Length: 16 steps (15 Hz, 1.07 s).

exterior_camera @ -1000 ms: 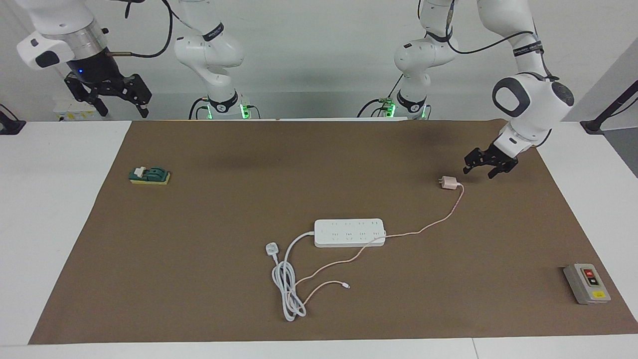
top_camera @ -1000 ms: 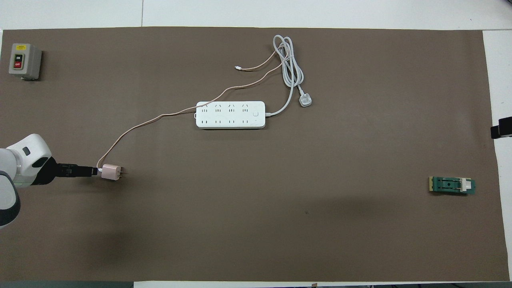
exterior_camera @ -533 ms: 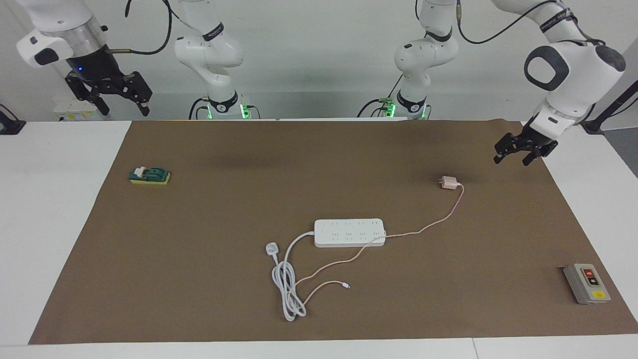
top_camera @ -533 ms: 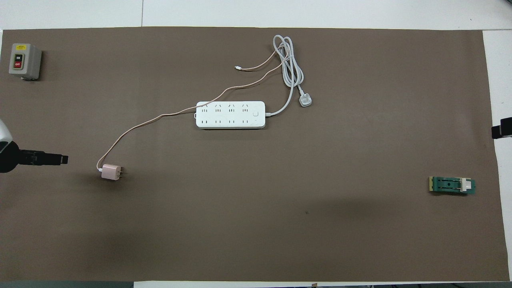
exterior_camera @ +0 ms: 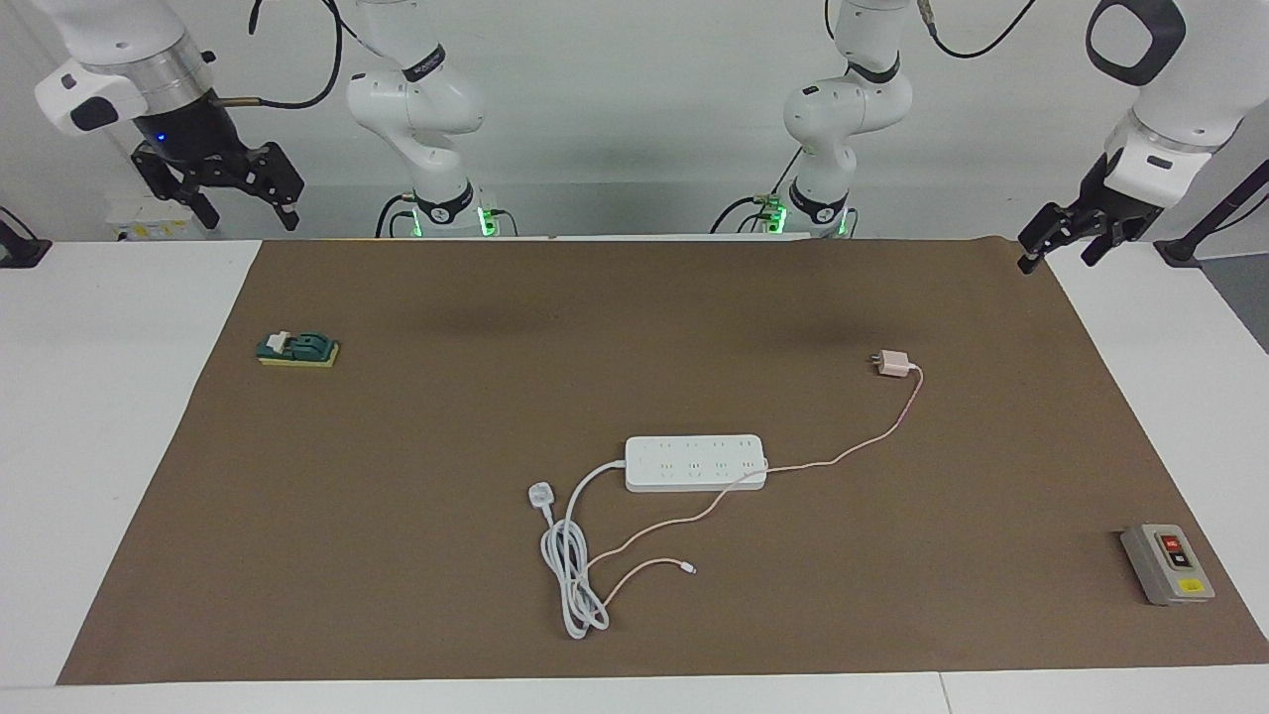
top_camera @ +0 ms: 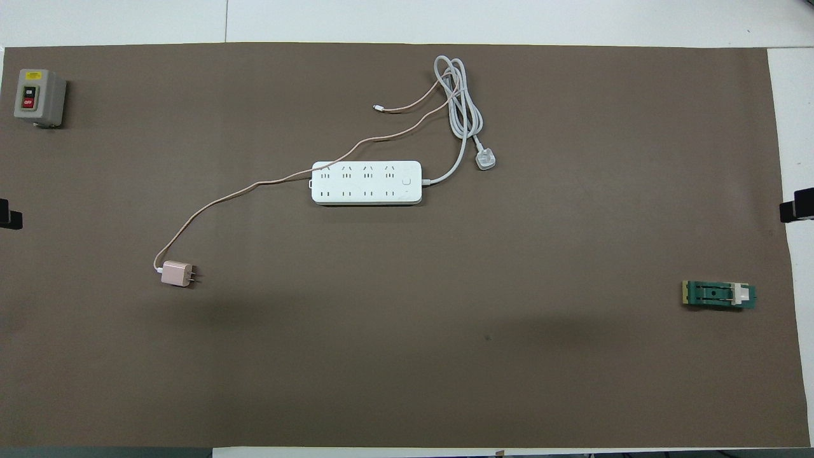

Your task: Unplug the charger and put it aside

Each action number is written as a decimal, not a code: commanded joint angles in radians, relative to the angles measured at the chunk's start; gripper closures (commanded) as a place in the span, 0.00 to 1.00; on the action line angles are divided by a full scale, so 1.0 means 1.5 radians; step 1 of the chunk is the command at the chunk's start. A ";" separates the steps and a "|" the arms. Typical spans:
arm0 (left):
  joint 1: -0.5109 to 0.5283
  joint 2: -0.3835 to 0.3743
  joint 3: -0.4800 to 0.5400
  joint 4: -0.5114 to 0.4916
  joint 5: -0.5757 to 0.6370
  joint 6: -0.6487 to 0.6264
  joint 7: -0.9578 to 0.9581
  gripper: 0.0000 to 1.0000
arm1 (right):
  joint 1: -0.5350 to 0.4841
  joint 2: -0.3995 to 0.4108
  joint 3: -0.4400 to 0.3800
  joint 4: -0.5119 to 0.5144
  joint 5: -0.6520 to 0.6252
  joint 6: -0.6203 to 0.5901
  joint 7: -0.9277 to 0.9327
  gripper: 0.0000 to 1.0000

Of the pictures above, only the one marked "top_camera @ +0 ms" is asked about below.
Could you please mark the pink charger adapter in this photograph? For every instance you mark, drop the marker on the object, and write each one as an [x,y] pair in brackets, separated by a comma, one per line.
[176,273]

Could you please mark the white power strip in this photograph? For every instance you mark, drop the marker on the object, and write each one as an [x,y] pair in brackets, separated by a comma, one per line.
[365,187]

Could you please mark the brown table mat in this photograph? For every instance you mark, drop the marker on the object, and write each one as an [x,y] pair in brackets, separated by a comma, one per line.
[407,356]

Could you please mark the grey on-off switch box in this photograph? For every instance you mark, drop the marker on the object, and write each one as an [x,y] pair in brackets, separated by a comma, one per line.
[44,98]

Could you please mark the green circuit board module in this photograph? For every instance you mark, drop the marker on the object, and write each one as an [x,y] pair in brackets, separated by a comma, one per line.
[715,294]

